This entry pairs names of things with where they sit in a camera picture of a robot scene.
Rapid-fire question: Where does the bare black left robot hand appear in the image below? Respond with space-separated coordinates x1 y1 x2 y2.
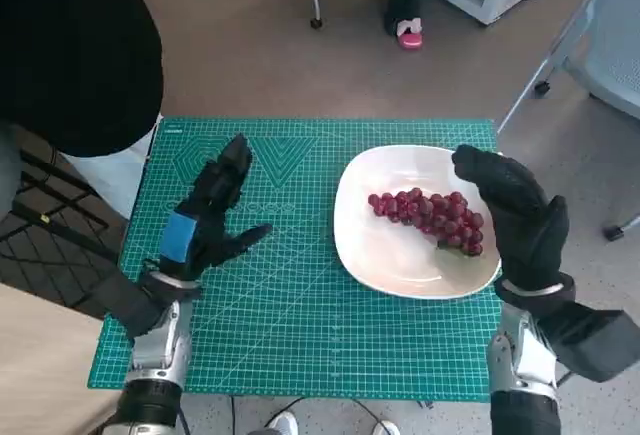
158 133 274 286

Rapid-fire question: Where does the black mesh metal frame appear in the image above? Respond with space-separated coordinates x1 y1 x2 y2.
0 119 126 306

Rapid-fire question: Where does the white plate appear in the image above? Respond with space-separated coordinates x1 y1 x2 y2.
333 144 503 300

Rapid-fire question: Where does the person with pink slippers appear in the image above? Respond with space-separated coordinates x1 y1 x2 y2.
382 0 425 50

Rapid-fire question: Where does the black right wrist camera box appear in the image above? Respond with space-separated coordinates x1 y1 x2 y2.
537 299 640 384

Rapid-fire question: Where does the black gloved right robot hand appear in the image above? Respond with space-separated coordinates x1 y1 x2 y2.
451 143 571 296

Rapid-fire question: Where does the white left robot foot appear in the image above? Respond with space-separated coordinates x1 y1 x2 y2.
267 412 299 435

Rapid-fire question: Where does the curved black cable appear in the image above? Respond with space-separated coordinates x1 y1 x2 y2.
249 396 381 431

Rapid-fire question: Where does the light blue chair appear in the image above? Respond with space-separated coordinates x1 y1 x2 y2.
497 0 640 242

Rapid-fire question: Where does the red toy grape bunch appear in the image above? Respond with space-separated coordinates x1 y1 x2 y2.
368 187 486 258

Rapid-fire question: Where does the green cutting mat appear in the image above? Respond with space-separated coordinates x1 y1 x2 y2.
87 115 504 404

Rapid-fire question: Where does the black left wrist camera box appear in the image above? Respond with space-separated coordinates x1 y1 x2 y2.
79 272 171 341

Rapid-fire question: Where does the beige wooden desk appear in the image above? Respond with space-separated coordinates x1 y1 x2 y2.
0 282 131 435

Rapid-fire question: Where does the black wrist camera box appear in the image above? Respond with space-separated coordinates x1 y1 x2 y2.
537 299 640 384
79 272 171 341

